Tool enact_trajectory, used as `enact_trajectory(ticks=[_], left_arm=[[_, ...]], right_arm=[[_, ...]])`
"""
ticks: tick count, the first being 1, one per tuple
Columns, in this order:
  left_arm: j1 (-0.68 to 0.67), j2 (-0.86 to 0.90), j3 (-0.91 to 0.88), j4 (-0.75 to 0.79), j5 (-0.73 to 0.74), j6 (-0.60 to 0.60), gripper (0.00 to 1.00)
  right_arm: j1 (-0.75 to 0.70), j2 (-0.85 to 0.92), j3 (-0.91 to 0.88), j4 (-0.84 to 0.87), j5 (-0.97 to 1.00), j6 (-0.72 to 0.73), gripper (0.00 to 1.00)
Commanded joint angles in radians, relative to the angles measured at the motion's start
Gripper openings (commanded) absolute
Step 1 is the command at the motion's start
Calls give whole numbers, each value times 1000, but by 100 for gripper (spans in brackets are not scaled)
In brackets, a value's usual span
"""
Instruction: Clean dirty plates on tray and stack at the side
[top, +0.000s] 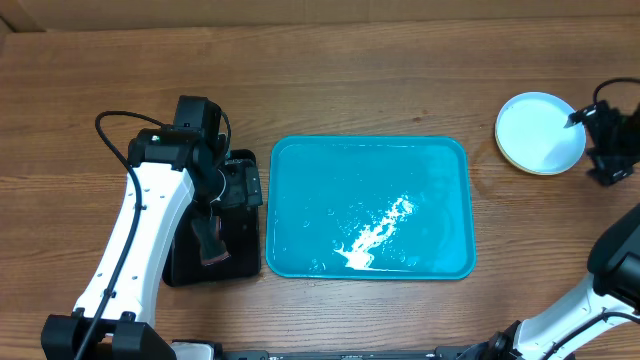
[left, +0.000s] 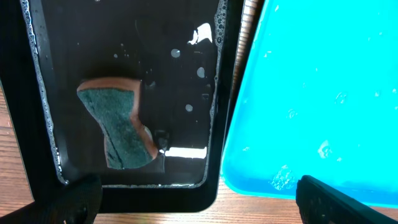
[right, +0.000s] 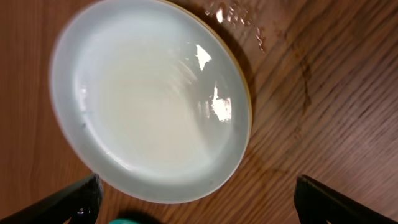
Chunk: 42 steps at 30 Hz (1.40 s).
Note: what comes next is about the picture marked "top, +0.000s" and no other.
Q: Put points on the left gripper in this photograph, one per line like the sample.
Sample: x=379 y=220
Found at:
x=241 y=196

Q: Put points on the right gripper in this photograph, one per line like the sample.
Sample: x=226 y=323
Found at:
x=603 y=120

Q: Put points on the light blue plate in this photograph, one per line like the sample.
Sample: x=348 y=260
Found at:
x=530 y=127

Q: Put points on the pink and green sponge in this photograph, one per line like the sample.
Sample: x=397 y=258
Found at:
x=207 y=231

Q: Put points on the yellow-green plate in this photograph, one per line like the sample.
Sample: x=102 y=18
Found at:
x=512 y=162

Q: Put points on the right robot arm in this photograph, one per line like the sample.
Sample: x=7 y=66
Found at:
x=609 y=294

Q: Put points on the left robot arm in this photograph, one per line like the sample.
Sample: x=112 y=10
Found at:
x=166 y=165

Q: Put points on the black plastic tray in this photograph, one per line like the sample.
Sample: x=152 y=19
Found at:
x=239 y=230

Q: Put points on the teal plastic tray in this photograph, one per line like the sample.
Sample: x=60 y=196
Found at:
x=370 y=207

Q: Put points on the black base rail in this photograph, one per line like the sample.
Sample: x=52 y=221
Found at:
x=350 y=355

